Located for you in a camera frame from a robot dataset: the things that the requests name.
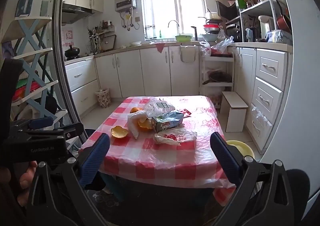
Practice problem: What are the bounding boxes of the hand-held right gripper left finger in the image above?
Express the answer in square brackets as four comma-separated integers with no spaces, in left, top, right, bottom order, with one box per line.
[26,133,118,226]

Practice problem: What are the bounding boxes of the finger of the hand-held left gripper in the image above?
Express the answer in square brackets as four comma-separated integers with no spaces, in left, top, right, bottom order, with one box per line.
[27,117,54,129]
[25,122,84,139]

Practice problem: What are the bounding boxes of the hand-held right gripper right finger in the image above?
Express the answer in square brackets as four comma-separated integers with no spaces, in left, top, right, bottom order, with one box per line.
[210,131,297,226]

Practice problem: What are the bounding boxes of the yellow plastic basin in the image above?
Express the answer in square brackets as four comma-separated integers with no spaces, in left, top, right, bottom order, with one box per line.
[226,140,255,160]

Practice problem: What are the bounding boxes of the bowl-shaped orange peel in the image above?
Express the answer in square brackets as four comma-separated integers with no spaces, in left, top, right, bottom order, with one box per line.
[111,126,129,139]

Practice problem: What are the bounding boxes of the red print plastic bag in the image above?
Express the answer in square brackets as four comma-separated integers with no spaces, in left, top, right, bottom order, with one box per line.
[154,127,198,146]

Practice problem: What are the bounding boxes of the blue green milk carton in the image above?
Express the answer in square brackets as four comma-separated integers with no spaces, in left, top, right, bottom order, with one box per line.
[151,111,185,133]

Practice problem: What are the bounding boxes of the clear plastic bottle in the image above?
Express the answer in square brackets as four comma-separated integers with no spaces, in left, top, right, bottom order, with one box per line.
[143,97,177,119]

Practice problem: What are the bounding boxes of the person's left hand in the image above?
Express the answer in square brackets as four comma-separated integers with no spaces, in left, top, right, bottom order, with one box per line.
[0,160,38,208]

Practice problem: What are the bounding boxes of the black hat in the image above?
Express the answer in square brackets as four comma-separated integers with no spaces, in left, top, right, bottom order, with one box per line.
[41,96,58,116]

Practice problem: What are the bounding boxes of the white wooden stool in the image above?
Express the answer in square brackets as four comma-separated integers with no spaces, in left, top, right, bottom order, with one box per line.
[221,91,249,133]

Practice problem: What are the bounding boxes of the red checked plastic tablecloth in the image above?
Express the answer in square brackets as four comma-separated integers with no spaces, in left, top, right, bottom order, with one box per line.
[79,95,237,206]

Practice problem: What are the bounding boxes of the floral waste basket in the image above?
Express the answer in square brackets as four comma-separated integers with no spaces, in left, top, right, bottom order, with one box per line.
[95,88,111,108]

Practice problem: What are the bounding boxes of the blue white folding chair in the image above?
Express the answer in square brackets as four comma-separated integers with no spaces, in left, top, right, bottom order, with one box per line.
[0,16,68,121]

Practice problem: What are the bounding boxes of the black cooking pot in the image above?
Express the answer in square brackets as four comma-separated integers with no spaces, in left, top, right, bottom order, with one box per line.
[64,44,81,59]

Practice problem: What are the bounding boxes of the black frying pan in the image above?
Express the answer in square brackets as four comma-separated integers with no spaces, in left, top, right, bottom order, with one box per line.
[202,71,232,85]

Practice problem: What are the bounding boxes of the white base cabinets with drawers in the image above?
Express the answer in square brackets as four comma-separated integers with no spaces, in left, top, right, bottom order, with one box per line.
[234,43,293,154]

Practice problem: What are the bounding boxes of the white base cabinets with doors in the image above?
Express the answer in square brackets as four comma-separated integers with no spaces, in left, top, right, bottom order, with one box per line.
[65,43,200,116]

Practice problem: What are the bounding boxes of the white trolley shelf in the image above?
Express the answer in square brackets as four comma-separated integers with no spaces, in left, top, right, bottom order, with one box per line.
[199,46,235,109]

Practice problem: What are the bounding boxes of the red white plastic bag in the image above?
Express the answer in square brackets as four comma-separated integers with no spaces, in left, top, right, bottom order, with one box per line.
[199,41,212,57]

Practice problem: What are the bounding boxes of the white hanging door bin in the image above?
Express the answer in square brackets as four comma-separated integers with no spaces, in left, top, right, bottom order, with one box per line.
[179,45,198,63]

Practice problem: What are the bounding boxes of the clear crumpled plastic bag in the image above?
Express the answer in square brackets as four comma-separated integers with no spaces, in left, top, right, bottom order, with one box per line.
[211,36,235,54]

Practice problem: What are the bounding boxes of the range hood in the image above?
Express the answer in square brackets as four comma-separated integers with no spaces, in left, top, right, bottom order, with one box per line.
[61,3,94,25]

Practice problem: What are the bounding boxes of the pale blue basin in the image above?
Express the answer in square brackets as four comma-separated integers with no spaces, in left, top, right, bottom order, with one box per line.
[201,33,220,42]

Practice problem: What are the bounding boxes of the white refrigerator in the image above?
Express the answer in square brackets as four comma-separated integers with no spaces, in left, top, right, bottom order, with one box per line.
[260,0,320,204]

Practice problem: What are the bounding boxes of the steel jug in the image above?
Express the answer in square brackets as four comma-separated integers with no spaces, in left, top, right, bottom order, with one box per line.
[245,27,258,42]

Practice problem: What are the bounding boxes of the black countertop oven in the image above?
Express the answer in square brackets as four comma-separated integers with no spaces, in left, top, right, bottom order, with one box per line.
[226,24,242,43]

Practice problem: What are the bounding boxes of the pink hanging cloth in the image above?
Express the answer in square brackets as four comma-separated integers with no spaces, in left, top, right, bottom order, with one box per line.
[150,42,166,53]

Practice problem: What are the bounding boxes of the blue wrapped packet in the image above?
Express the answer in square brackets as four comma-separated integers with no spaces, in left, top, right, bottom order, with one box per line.
[266,30,292,44]

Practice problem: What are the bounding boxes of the white electric kettle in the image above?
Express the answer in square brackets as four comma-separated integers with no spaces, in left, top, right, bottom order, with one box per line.
[258,15,275,39]

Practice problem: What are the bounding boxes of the white enamel pot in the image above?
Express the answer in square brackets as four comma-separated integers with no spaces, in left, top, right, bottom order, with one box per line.
[205,9,222,20]

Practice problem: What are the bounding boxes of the curved steel faucet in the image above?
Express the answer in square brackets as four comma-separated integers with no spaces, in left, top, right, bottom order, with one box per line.
[167,20,180,37]

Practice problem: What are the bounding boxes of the black microwave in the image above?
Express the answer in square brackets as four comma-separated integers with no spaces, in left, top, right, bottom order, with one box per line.
[216,0,240,20]

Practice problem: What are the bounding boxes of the red saucepan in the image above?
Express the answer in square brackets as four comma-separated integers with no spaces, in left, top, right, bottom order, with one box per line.
[276,0,292,33]

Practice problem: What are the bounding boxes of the white metal rack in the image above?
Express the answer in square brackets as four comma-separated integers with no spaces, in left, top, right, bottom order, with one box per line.
[239,0,290,43]

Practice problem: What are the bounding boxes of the kitchen window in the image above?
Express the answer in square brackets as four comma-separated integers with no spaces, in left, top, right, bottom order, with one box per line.
[140,0,207,40]

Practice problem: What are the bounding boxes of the clear bag on drawer handle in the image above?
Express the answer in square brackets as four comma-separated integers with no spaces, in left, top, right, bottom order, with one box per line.
[251,105,272,126]

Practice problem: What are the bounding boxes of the grey sliding door frame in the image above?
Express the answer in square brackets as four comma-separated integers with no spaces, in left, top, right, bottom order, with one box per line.
[51,0,88,139]

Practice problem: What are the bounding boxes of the pink wall stickers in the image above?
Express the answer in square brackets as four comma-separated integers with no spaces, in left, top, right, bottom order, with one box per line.
[62,28,75,48]

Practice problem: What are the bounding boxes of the wall utensil rack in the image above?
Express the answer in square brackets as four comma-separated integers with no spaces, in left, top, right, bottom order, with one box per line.
[86,20,117,54]

